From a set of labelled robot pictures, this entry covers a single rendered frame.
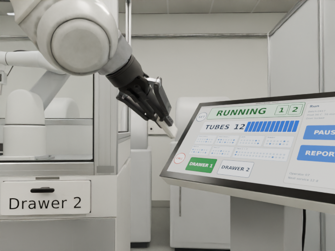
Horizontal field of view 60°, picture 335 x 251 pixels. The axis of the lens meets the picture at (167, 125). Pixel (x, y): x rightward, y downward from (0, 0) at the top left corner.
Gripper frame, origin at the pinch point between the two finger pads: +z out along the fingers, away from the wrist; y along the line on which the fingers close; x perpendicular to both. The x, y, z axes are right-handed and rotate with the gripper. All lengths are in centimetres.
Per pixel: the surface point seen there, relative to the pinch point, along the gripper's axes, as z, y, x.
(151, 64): 120, 200, -274
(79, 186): 11.4, 41.9, 7.9
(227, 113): 16.8, -6.0, -18.6
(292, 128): 16.4, -25.4, -7.6
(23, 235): 13, 60, 25
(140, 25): 75, 203, -312
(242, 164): 16.5, -13.4, 1.8
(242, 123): 16.6, -11.6, -12.7
